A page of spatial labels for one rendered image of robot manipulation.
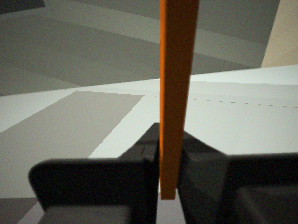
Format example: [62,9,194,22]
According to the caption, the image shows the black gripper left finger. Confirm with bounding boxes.
[28,122,160,224]

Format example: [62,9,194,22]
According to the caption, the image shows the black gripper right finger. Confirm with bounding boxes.
[177,131,298,224]

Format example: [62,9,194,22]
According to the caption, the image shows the orange handle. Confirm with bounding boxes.
[159,0,199,200]

